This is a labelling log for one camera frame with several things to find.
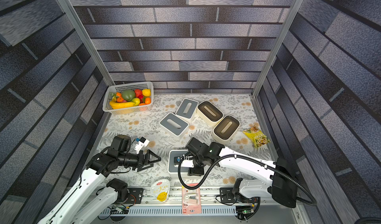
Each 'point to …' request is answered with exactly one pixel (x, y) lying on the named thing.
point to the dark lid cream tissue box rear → (211, 114)
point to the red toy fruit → (138, 93)
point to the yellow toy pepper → (146, 92)
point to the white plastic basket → (109, 90)
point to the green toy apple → (136, 100)
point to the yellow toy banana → (114, 104)
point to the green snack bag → (258, 137)
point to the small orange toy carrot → (119, 98)
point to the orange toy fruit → (148, 100)
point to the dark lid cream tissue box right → (225, 129)
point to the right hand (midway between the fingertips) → (188, 165)
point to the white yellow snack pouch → (160, 189)
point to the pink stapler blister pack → (191, 200)
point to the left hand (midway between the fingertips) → (156, 163)
